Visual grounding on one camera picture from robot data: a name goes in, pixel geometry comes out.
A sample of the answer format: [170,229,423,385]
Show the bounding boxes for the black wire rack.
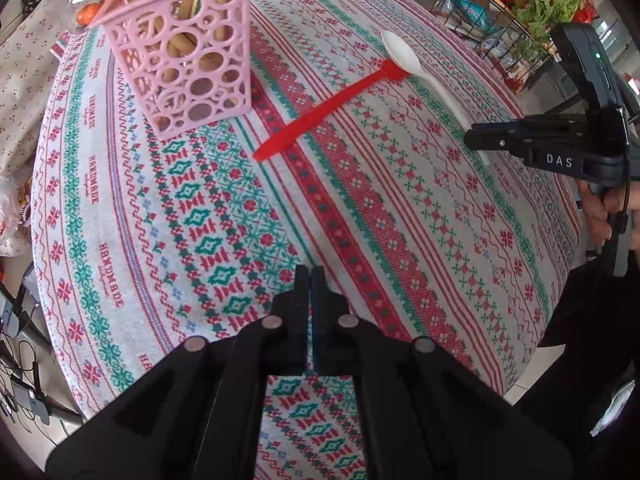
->
[429,0,601,94]

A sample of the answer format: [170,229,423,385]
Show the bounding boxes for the person right hand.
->
[576,179,640,252]

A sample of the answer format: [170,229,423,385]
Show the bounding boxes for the white plastic spoon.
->
[380,29,494,168]

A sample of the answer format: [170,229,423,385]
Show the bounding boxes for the leafy green vegetables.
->
[514,0,584,63]

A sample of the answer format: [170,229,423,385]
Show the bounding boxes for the pink perforated utensil holder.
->
[91,0,252,140]

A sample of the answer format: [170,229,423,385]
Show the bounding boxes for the floral side table cloth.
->
[1,0,98,258]

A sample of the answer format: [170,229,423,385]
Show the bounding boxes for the patterned tablecloth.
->
[29,0,584,480]

